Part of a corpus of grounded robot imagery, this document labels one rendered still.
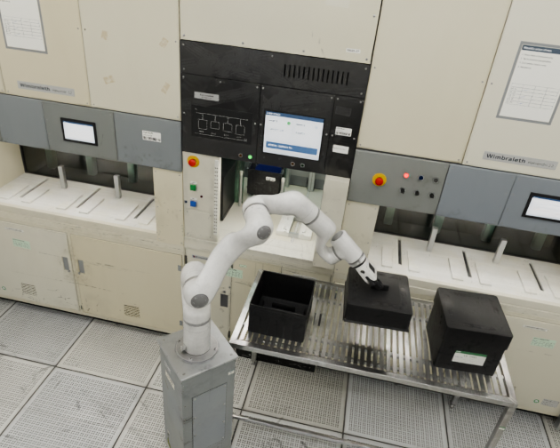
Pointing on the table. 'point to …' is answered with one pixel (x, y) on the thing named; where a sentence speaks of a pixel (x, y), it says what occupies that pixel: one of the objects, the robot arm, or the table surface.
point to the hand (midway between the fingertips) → (378, 284)
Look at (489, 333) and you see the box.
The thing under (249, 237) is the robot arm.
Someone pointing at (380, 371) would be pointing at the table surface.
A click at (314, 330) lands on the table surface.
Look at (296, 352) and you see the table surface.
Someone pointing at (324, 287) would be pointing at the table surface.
